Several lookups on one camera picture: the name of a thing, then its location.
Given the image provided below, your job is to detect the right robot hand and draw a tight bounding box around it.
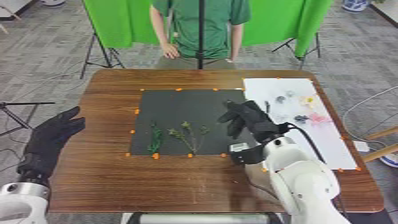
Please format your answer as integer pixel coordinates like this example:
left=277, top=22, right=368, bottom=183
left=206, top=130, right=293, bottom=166
left=217, top=99, right=283, bottom=141

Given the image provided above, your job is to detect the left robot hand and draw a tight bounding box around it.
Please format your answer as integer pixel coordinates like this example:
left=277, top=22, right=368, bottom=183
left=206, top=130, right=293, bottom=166
left=16, top=105, right=89, bottom=177

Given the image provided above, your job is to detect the dark mat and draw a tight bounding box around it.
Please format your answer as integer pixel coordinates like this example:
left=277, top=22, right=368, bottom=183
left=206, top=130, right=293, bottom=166
left=128, top=88, right=263, bottom=157

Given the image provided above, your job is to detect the person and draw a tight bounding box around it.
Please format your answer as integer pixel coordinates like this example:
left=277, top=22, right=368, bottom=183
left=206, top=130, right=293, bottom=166
left=148, top=0, right=252, bottom=70

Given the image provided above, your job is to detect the dark blue flower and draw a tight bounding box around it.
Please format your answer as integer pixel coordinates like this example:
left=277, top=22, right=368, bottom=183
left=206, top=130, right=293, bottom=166
left=292, top=114, right=311, bottom=124

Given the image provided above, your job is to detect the black tripod stand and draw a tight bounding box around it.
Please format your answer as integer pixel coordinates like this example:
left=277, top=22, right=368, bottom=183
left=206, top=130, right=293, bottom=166
left=270, top=31, right=325, bottom=70
left=78, top=30, right=126, bottom=80
left=0, top=100, right=57, bottom=137

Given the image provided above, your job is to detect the white sheet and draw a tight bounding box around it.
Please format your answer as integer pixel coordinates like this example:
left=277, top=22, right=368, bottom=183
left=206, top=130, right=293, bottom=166
left=242, top=77, right=361, bottom=171

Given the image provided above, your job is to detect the pink flower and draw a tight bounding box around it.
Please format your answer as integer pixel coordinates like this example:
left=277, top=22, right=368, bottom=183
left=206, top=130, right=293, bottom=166
left=308, top=112, right=332, bottom=126

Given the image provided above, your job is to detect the black stand pole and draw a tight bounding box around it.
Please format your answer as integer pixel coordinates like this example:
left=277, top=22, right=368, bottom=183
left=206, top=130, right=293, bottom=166
left=196, top=0, right=210, bottom=70

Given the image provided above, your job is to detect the pale grey bar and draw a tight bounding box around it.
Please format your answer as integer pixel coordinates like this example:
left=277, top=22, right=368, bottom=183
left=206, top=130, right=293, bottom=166
left=121, top=212, right=288, bottom=224

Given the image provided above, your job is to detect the blue white vase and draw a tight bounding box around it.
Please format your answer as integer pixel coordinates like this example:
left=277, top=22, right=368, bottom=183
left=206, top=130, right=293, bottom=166
left=341, top=0, right=371, bottom=13

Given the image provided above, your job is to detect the black cable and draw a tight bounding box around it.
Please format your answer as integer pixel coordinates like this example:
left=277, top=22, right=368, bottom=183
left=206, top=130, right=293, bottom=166
left=283, top=121, right=329, bottom=165

